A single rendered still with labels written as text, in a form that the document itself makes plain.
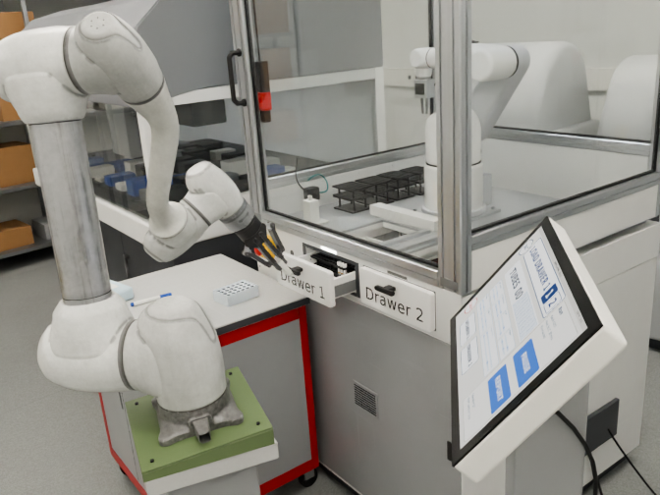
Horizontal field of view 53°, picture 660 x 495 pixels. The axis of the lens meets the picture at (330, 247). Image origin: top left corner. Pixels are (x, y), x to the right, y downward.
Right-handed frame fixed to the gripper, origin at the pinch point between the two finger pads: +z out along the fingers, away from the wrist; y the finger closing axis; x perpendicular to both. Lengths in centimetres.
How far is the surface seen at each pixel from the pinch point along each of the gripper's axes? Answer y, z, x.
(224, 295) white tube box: -15.0, 5.4, 22.6
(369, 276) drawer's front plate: 11.6, 10.1, -21.7
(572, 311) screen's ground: 1, -29, -107
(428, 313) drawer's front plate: 9.2, 13.6, -45.2
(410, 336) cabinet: 4.7, 23.1, -35.9
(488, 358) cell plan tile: -7, -18, -92
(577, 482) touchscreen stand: -13, 6, -104
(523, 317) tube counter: 1, -21, -95
